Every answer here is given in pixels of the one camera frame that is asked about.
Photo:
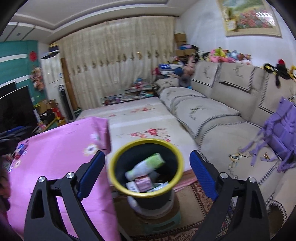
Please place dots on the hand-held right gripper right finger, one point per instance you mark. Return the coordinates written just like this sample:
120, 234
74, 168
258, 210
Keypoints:
203, 173

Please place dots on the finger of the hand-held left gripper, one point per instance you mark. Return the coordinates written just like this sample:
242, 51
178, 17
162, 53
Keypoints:
13, 135

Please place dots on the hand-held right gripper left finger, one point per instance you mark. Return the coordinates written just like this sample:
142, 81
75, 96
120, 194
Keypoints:
91, 173

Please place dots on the yellow-rimmed dark trash bin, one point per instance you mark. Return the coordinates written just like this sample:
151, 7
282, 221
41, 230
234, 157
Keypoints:
171, 160

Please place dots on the white barcode box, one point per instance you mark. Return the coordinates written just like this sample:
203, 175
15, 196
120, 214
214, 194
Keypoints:
131, 185

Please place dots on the pink carton box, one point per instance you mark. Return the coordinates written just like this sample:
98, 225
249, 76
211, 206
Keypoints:
143, 184

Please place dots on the green label milk bottle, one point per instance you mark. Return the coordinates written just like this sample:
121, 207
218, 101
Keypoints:
148, 164

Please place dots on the blue white snack packet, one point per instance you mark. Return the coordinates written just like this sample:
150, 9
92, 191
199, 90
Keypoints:
23, 148

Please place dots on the large black television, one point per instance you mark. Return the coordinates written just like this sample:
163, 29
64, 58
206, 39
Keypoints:
16, 109

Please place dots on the pink floral tablecloth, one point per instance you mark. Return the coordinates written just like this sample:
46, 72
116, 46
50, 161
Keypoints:
57, 150

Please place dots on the cardboard boxes beside cabinet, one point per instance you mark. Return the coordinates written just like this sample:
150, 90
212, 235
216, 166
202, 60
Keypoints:
46, 106

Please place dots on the smaller black television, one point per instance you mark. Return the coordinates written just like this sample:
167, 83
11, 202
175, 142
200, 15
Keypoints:
7, 87

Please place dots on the beige sofa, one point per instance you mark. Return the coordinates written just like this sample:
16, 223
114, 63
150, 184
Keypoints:
219, 120

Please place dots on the black tower fan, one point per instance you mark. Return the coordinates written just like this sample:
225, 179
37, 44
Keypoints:
66, 104

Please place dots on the hanging flower decoration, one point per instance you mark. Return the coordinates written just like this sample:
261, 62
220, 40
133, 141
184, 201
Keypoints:
37, 78

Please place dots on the floral covered low table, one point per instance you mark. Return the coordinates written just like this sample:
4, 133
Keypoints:
138, 120

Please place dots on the cluttered low glass shelf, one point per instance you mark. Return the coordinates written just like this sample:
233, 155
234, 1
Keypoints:
120, 100

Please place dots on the purple backpack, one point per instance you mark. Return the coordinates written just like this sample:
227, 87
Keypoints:
279, 129

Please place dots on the dark round cushion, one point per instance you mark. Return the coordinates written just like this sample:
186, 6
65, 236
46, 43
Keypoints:
184, 81

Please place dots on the black box on air conditioner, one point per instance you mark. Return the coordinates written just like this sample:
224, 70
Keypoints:
54, 49

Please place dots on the pile of books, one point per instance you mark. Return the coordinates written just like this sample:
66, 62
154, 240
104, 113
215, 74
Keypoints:
141, 88

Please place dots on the blue star print bag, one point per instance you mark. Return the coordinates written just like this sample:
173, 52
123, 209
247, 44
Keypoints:
168, 69

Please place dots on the beige curtain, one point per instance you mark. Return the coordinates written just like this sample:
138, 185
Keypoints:
115, 58

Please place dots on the row of plush toys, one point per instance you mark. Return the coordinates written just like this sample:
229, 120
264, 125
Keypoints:
224, 56

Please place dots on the black and yellow plush toy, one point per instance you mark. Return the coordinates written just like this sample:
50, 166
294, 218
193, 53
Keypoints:
281, 71

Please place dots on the stacked corner cardboard boxes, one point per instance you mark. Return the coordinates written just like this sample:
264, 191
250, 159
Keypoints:
180, 44

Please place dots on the red round wall decoration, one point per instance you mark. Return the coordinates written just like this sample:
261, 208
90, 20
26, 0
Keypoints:
33, 56

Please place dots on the framed wall picture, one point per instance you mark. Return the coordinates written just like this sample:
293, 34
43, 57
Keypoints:
249, 16

